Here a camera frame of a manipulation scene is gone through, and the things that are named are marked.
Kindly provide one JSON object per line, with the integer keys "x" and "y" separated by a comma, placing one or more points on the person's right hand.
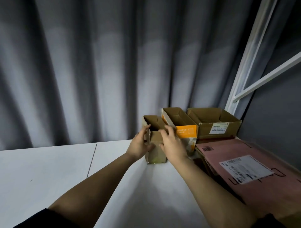
{"x": 173, "y": 144}

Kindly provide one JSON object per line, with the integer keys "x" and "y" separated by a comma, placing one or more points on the person's left hand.
{"x": 138, "y": 146}

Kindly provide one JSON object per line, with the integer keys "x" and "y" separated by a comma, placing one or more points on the small brown labelled carton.
{"x": 156, "y": 151}

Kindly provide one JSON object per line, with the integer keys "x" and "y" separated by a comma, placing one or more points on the orange and white carton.
{"x": 184, "y": 126}

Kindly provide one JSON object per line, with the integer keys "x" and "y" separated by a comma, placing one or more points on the printed brown cardboard box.
{"x": 214, "y": 121}

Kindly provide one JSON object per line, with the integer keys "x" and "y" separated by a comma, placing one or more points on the pink lettered cardboard box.
{"x": 249, "y": 174}

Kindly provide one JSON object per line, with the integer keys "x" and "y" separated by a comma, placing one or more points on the pile of cardboard boxes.
{"x": 289, "y": 220}

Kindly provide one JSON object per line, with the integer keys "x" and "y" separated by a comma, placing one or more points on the person's left forearm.
{"x": 89, "y": 192}

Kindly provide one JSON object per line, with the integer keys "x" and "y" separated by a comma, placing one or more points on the white metal shelf rack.
{"x": 256, "y": 61}

